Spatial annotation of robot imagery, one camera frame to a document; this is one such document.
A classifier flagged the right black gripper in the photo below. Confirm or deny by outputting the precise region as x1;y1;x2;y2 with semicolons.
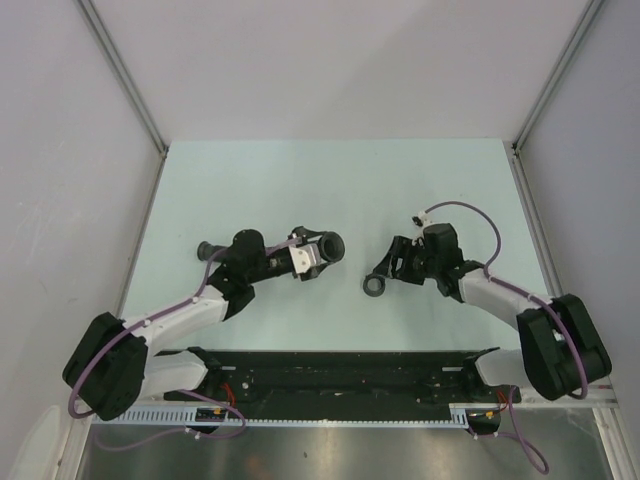
373;235;440;285

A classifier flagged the black threaded adapter ring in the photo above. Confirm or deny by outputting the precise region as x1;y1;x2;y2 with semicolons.
362;276;390;299

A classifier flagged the black corrugated hose with nut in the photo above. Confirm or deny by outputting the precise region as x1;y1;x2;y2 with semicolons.
196;231;347;265

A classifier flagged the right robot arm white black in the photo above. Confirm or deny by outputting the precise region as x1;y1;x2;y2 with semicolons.
363;223;612;401

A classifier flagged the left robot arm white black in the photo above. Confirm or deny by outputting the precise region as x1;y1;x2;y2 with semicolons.
62;227;345;421

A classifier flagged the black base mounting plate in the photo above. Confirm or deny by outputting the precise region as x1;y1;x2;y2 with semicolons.
159;348;526;424

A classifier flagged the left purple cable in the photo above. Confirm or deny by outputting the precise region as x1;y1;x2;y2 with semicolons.
66;238;306;451

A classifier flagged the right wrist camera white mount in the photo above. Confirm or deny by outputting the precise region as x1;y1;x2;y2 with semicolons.
411;211;434;234

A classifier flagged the grey slotted cable duct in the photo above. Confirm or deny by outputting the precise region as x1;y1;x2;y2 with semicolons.
92;404;468;429

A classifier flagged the right aluminium frame post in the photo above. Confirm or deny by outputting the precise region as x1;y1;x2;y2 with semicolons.
512;0;606;151

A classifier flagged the aluminium frame post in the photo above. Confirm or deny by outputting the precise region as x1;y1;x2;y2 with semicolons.
512;0;606;151
74;0;169;156

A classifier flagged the aluminium extrusion rail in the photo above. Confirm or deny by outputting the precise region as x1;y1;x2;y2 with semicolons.
516;383;618;408

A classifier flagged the left aluminium frame post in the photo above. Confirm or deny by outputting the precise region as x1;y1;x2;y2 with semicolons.
74;0;169;156

